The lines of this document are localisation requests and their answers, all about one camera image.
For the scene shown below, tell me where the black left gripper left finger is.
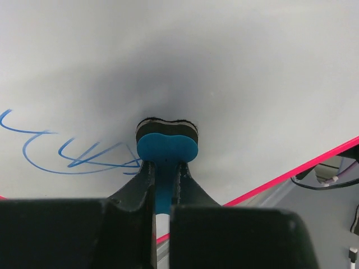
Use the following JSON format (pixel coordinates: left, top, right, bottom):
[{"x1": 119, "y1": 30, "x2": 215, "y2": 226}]
[{"x1": 1, "y1": 161, "x2": 156, "y2": 268}]

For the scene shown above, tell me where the pink-framed whiteboard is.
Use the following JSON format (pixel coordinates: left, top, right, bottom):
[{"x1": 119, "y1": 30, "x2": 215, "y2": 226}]
[{"x1": 0, "y1": 0, "x2": 359, "y2": 247}]

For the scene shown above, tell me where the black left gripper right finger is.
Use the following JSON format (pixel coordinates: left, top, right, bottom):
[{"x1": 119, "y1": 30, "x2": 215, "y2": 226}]
[{"x1": 169, "y1": 163, "x2": 319, "y2": 268}]

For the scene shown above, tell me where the blue bone-shaped eraser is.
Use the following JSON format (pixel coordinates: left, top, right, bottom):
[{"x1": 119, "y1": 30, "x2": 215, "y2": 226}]
[{"x1": 136, "y1": 117, "x2": 199, "y2": 215}]

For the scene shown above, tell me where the black cable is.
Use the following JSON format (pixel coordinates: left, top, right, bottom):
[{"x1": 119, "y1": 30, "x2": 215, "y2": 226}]
[{"x1": 291, "y1": 175, "x2": 359, "y2": 191}]

